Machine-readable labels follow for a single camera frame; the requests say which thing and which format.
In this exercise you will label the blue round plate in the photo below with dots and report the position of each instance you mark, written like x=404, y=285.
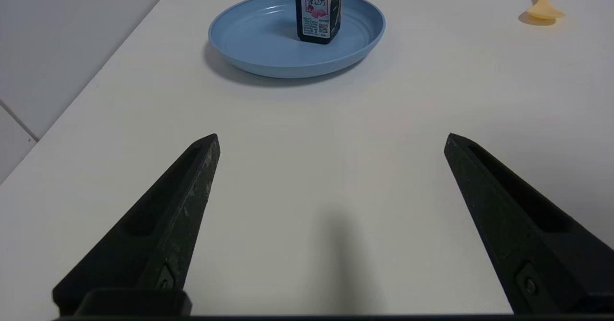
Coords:
x=268, y=42

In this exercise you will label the black red gum box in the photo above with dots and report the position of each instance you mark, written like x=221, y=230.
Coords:
x=317, y=14

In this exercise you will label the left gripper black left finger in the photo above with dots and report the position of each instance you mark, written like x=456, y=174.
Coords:
x=158, y=230

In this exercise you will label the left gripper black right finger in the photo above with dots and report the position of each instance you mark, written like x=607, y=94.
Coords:
x=523, y=230

